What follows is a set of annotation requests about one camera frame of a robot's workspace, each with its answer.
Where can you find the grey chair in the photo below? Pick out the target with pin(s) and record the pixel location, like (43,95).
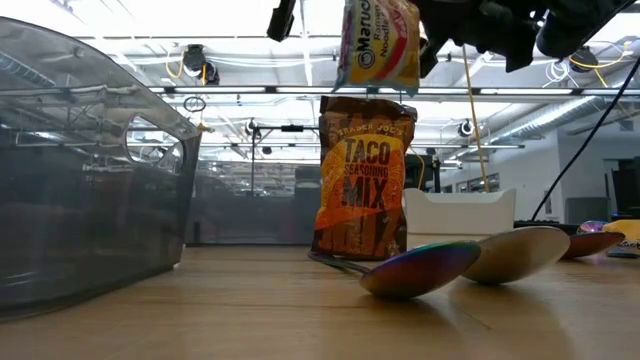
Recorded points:
(587,210)

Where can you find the white plastic bin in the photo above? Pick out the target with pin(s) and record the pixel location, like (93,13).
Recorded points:
(460,212)

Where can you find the green-edged ramen noodle packet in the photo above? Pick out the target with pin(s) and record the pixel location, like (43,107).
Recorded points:
(380,50)

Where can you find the black aluminium table frame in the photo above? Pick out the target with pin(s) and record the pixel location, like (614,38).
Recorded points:
(545,226)

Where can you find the grey translucent plastic tray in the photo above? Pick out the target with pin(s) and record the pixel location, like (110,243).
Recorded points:
(240,215)
(75,200)

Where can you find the yellow ramen noodle packet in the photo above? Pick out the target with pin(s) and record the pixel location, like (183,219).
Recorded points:
(625,231)

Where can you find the black monitor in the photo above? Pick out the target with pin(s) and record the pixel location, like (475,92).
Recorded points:
(417,172)

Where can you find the black cabinet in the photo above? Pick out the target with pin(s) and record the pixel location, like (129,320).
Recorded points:
(627,187)

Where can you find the silver ceiling air duct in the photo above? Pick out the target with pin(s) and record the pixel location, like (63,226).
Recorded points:
(550,117)

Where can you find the brown taco seasoning packet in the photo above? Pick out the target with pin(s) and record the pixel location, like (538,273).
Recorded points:
(365,180)

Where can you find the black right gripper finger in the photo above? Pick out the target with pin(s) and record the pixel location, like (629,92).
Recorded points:
(435,15)
(430,55)

